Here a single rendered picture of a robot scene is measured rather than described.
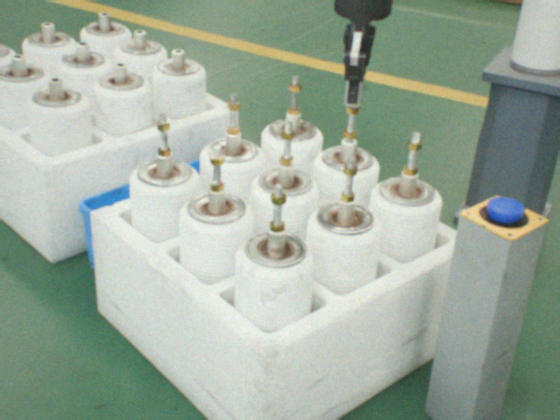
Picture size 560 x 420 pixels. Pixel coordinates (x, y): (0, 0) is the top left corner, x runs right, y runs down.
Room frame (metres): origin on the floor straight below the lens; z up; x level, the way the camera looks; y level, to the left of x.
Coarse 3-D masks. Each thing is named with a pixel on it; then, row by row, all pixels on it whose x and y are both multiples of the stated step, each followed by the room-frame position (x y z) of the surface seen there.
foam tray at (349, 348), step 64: (128, 256) 0.90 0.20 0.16; (384, 256) 0.90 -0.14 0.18; (448, 256) 0.91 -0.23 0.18; (128, 320) 0.91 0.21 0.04; (192, 320) 0.79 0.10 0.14; (320, 320) 0.76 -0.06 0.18; (384, 320) 0.83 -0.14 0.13; (192, 384) 0.79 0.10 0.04; (256, 384) 0.70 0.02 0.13; (320, 384) 0.75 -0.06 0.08; (384, 384) 0.84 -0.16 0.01
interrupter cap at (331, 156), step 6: (330, 150) 1.06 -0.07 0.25; (336, 150) 1.06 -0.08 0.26; (360, 150) 1.07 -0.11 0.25; (324, 156) 1.04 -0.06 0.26; (330, 156) 1.04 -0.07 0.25; (336, 156) 1.05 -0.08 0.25; (360, 156) 1.05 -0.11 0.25; (366, 156) 1.05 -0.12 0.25; (372, 156) 1.05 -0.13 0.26; (324, 162) 1.03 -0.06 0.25; (330, 162) 1.03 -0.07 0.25; (336, 162) 1.03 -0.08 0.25; (342, 162) 1.03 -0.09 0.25; (360, 162) 1.03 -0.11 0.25; (366, 162) 1.03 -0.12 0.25; (372, 162) 1.03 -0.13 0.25; (336, 168) 1.01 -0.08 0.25; (342, 168) 1.01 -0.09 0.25; (360, 168) 1.01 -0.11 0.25; (366, 168) 1.02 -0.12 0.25
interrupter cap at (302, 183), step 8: (264, 176) 0.98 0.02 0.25; (272, 176) 0.98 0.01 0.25; (296, 176) 0.98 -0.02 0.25; (304, 176) 0.98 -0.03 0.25; (264, 184) 0.95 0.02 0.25; (272, 184) 0.96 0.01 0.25; (296, 184) 0.96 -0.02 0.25; (304, 184) 0.96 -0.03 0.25; (312, 184) 0.96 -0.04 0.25; (272, 192) 0.93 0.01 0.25; (288, 192) 0.93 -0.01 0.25; (296, 192) 0.93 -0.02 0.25; (304, 192) 0.94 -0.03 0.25
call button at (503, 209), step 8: (496, 200) 0.81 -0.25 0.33; (504, 200) 0.81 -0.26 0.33; (512, 200) 0.81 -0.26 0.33; (488, 208) 0.80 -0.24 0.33; (496, 208) 0.79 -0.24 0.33; (504, 208) 0.79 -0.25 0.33; (512, 208) 0.79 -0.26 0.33; (520, 208) 0.79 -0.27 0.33; (496, 216) 0.79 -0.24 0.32; (504, 216) 0.78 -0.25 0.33; (512, 216) 0.78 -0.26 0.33; (520, 216) 0.79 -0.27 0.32
